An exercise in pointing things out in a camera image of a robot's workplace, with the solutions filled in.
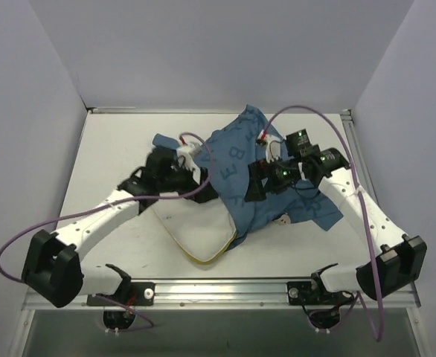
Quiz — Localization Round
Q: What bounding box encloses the white pillow with yellow edge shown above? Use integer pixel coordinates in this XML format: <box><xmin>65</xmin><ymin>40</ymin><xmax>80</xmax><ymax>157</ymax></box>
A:
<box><xmin>152</xmin><ymin>199</ymin><xmax>237</xmax><ymax>265</ymax></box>

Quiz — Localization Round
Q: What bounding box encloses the blue cartoon print pillowcase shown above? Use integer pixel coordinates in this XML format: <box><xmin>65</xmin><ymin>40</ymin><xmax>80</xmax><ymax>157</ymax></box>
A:
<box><xmin>151</xmin><ymin>104</ymin><xmax>344</xmax><ymax>251</ymax></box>

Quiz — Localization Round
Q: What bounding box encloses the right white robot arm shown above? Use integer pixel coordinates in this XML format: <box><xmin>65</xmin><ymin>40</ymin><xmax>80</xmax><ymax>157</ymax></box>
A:
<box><xmin>245</xmin><ymin>129</ymin><xmax>427</xmax><ymax>304</ymax></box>

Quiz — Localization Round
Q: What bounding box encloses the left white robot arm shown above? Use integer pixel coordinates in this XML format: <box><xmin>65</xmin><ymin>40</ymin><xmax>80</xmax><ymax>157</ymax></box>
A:
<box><xmin>22</xmin><ymin>143</ymin><xmax>217</xmax><ymax>308</ymax></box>

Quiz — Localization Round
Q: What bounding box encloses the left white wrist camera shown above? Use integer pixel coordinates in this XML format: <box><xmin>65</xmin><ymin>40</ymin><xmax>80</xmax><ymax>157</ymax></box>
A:
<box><xmin>176</xmin><ymin>142</ymin><xmax>201</xmax><ymax>172</ymax></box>

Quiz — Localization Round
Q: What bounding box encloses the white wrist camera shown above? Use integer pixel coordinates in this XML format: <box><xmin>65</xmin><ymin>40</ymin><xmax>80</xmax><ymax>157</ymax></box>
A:
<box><xmin>264</xmin><ymin>134</ymin><xmax>283</xmax><ymax>163</ymax></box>
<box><xmin>176</xmin><ymin>142</ymin><xmax>201</xmax><ymax>172</ymax></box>

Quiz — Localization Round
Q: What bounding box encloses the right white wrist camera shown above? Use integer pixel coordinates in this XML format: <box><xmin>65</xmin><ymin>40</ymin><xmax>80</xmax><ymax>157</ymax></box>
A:
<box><xmin>264</xmin><ymin>134</ymin><xmax>283</xmax><ymax>163</ymax></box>

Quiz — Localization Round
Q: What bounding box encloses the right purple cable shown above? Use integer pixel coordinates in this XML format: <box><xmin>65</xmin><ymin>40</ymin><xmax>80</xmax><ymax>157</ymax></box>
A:
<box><xmin>258</xmin><ymin>105</ymin><xmax>386</xmax><ymax>343</ymax></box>

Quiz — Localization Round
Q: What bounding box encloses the purple cable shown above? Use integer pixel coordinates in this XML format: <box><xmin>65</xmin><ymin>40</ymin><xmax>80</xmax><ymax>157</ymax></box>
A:
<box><xmin>0</xmin><ymin>132</ymin><xmax>215</xmax><ymax>332</ymax></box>
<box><xmin>258</xmin><ymin>105</ymin><xmax>386</xmax><ymax>343</ymax></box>

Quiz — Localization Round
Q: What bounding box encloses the aluminium back rail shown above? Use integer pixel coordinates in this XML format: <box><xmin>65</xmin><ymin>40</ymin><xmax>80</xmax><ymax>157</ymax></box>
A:
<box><xmin>88</xmin><ymin>106</ymin><xmax>138</xmax><ymax>114</ymax></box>

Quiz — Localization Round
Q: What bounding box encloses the aluminium front rail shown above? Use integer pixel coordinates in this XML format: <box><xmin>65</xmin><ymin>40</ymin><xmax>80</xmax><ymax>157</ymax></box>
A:
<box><xmin>22</xmin><ymin>279</ymin><xmax>420</xmax><ymax>312</ymax></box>

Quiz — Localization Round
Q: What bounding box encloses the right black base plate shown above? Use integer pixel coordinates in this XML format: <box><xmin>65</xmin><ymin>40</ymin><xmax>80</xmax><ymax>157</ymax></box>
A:
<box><xmin>286</xmin><ymin>280</ymin><xmax>354</xmax><ymax>307</ymax></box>

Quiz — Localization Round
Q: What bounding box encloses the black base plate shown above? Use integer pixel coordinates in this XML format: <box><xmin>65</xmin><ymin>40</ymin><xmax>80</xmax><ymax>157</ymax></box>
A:
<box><xmin>286</xmin><ymin>280</ymin><xmax>354</xmax><ymax>307</ymax></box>
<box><xmin>86</xmin><ymin>281</ymin><xmax>156</xmax><ymax>306</ymax></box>

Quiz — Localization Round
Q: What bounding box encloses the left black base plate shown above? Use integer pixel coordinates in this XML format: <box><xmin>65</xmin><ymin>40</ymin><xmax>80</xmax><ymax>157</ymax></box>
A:
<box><xmin>86</xmin><ymin>281</ymin><xmax>156</xmax><ymax>306</ymax></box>

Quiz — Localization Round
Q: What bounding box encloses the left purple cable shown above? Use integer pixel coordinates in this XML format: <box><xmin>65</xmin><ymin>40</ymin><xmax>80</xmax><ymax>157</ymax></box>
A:
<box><xmin>0</xmin><ymin>132</ymin><xmax>215</xmax><ymax>332</ymax></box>

